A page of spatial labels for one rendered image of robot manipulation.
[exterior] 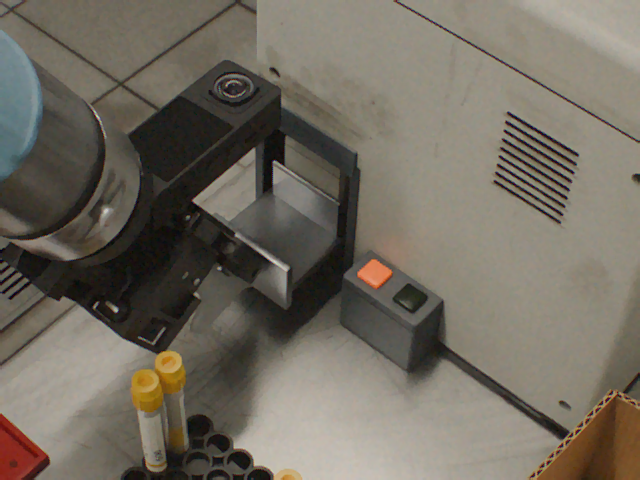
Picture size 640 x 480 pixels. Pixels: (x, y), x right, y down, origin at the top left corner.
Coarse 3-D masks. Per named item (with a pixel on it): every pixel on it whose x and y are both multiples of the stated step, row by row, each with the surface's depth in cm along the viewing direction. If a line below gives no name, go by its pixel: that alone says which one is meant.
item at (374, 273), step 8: (368, 264) 81; (376, 264) 81; (360, 272) 80; (368, 272) 80; (376, 272) 80; (384, 272) 81; (368, 280) 80; (376, 280) 80; (384, 280) 80; (376, 288) 80
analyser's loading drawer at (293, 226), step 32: (288, 192) 85; (320, 192) 82; (256, 224) 84; (288, 224) 85; (320, 224) 84; (256, 256) 81; (288, 256) 83; (320, 256) 83; (256, 288) 84; (288, 288) 81
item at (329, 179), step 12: (288, 144) 82; (300, 144) 81; (288, 156) 83; (300, 156) 82; (312, 156) 81; (300, 168) 83; (312, 168) 82; (324, 168) 81; (336, 168) 80; (312, 180) 83; (324, 180) 82; (336, 180) 81; (348, 180) 82; (324, 192) 83; (336, 192) 82; (348, 192) 83
